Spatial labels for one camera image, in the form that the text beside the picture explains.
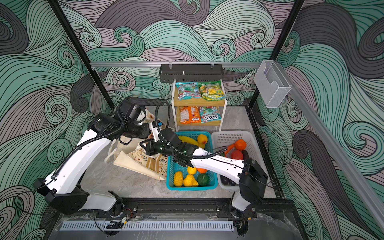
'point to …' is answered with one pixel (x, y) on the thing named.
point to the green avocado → (203, 179)
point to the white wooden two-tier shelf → (197, 102)
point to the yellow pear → (190, 181)
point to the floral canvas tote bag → (126, 153)
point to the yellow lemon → (191, 170)
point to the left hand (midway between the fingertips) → (150, 130)
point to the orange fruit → (201, 170)
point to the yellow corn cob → (178, 178)
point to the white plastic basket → (222, 139)
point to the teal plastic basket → (172, 167)
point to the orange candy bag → (189, 114)
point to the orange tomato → (240, 144)
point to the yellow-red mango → (202, 139)
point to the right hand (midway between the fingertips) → (140, 144)
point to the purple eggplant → (245, 155)
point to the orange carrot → (229, 148)
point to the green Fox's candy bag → (209, 114)
